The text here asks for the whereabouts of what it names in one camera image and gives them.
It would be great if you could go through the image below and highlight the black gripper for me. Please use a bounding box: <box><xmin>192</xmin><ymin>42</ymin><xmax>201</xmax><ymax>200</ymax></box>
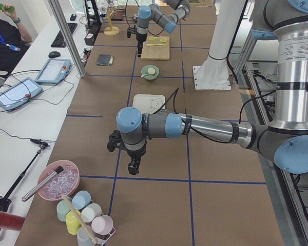
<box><xmin>126</xmin><ymin>145</ymin><xmax>146</xmax><ymax>175</ymax></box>
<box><xmin>136</xmin><ymin>32</ymin><xmax>146</xmax><ymax>57</ymax></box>

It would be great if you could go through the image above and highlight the white steamed bun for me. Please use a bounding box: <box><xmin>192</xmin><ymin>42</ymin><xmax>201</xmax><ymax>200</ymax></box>
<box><xmin>147</xmin><ymin>67</ymin><xmax>156</xmax><ymax>75</ymax></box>

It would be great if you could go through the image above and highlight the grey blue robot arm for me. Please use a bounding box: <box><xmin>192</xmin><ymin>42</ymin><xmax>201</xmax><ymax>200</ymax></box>
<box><xmin>104</xmin><ymin>1</ymin><xmax>280</xmax><ymax>182</ymax></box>
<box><xmin>136</xmin><ymin>0</ymin><xmax>190</xmax><ymax>57</ymax></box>

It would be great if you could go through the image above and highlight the light green bowl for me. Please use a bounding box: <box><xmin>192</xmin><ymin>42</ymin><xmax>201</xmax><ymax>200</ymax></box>
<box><xmin>141</xmin><ymin>65</ymin><xmax>160</xmax><ymax>80</ymax></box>

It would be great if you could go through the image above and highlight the pink bowl with ice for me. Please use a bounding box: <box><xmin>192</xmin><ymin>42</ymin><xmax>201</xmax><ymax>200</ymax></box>
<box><xmin>38</xmin><ymin>160</ymin><xmax>80</xmax><ymax>201</ymax></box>

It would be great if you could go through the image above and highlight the steel tube in bowl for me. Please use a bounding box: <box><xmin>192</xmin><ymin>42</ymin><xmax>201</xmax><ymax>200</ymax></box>
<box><xmin>22</xmin><ymin>166</ymin><xmax>64</xmax><ymax>202</ymax></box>

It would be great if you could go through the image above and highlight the yellow plastic knife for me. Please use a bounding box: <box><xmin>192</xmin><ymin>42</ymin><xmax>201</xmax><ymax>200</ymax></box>
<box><xmin>146</xmin><ymin>44</ymin><xmax>167</xmax><ymax>47</ymax></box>

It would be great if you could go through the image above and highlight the bamboo cutting board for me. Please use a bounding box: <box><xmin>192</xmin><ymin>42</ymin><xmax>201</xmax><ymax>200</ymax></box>
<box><xmin>141</xmin><ymin>36</ymin><xmax>170</xmax><ymax>60</ymax></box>

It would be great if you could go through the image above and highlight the top lemon slice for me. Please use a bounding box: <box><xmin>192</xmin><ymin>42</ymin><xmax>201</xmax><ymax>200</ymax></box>
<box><xmin>148</xmin><ymin>36</ymin><xmax>157</xmax><ymax>42</ymax></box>

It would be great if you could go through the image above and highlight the grey folded cloth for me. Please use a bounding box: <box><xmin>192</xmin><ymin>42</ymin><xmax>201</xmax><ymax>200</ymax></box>
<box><xmin>96</xmin><ymin>54</ymin><xmax>114</xmax><ymax>66</ymax></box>

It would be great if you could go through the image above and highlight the wooden cup tree stand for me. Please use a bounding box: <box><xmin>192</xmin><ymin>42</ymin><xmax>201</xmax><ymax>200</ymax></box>
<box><xmin>104</xmin><ymin>6</ymin><xmax>120</xmax><ymax>36</ymax></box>

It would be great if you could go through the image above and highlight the dark wooden tray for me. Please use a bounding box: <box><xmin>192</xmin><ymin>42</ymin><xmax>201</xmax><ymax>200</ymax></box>
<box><xmin>111</xmin><ymin>9</ymin><xmax>125</xmax><ymax>21</ymax></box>

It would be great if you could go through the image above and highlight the cream bear serving tray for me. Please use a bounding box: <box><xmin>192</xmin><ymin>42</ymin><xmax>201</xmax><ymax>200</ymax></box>
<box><xmin>132</xmin><ymin>94</ymin><xmax>165</xmax><ymax>114</ymax></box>

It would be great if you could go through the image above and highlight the blue cup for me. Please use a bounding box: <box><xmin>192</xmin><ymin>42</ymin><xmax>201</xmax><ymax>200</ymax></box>
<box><xmin>71</xmin><ymin>190</ymin><xmax>91</xmax><ymax>210</ymax></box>

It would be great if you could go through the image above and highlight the white cup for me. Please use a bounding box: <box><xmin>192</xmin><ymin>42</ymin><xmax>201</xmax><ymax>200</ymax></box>
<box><xmin>81</xmin><ymin>203</ymin><xmax>102</xmax><ymax>223</ymax></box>

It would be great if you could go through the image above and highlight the pink cup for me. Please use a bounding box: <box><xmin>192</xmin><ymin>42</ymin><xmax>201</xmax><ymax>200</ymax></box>
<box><xmin>91</xmin><ymin>215</ymin><xmax>113</xmax><ymax>235</ymax></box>

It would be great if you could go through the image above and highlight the yellow cup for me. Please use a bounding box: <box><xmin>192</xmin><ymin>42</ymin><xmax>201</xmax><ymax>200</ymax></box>
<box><xmin>65</xmin><ymin>211</ymin><xmax>82</xmax><ymax>235</ymax></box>

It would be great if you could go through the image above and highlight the black keyboard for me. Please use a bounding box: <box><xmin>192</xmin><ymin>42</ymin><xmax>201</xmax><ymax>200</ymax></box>
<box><xmin>50</xmin><ymin>23</ymin><xmax>79</xmax><ymax>48</ymax></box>

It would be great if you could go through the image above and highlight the green cup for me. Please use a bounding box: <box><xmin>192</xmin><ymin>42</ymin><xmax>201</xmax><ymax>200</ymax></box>
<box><xmin>56</xmin><ymin>200</ymin><xmax>70</xmax><ymax>222</ymax></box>

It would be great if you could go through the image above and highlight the wooden stick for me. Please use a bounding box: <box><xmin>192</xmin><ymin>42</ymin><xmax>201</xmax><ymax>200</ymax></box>
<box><xmin>62</xmin><ymin>195</ymin><xmax>100</xmax><ymax>245</ymax></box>

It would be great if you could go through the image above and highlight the blue teach pendant far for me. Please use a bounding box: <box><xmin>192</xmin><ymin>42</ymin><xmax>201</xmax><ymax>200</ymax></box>
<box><xmin>35</xmin><ymin>59</ymin><xmax>71</xmax><ymax>85</ymax></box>

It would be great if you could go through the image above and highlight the blue teach pendant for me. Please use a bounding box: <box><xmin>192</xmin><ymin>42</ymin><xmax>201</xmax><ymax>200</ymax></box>
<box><xmin>0</xmin><ymin>77</ymin><xmax>43</xmax><ymax>111</ymax></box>
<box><xmin>35</xmin><ymin>59</ymin><xmax>71</xmax><ymax>85</ymax></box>

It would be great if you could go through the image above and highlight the black computer mouse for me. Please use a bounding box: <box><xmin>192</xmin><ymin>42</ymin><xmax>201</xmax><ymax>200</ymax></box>
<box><xmin>48</xmin><ymin>51</ymin><xmax>61</xmax><ymax>58</ymax></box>

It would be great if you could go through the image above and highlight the grey cup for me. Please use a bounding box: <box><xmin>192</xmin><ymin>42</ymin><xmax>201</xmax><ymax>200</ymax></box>
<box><xmin>77</xmin><ymin>227</ymin><xmax>94</xmax><ymax>246</ymax></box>

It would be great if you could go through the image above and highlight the blue teach pendant near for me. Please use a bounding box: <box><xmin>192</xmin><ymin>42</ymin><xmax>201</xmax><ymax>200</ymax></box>
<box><xmin>0</xmin><ymin>77</ymin><xmax>43</xmax><ymax>111</ymax></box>

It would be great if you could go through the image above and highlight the seated person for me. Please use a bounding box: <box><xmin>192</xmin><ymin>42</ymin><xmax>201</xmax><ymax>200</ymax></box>
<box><xmin>0</xmin><ymin>4</ymin><xmax>32</xmax><ymax>73</ymax></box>

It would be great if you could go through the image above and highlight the black tripod stick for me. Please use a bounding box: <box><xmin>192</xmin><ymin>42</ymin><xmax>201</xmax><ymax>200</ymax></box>
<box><xmin>0</xmin><ymin>138</ymin><xmax>51</xmax><ymax>243</ymax></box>

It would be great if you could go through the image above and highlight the red cylinder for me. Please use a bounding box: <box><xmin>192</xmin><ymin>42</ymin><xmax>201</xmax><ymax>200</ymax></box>
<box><xmin>0</xmin><ymin>211</ymin><xmax>25</xmax><ymax>231</ymax></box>

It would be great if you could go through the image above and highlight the black camera mount wrist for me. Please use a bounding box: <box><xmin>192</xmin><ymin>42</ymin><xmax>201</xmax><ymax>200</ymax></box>
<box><xmin>127</xmin><ymin>26</ymin><xmax>137</xmax><ymax>38</ymax></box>
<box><xmin>107</xmin><ymin>130</ymin><xmax>125</xmax><ymax>152</ymax></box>

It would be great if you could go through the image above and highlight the aluminium frame post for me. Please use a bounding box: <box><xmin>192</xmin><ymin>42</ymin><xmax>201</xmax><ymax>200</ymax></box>
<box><xmin>48</xmin><ymin>0</ymin><xmax>86</xmax><ymax>78</ymax></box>

